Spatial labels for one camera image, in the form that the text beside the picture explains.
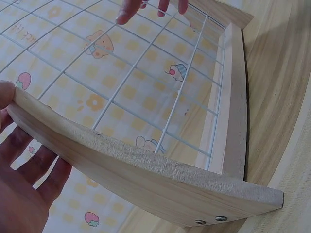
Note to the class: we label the person's left hand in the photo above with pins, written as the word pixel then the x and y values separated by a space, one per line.
pixel 19 194

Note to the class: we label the person's right fingers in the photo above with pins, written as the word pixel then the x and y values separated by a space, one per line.
pixel 128 12

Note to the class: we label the person's right hand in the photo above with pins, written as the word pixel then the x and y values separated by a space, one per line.
pixel 128 12

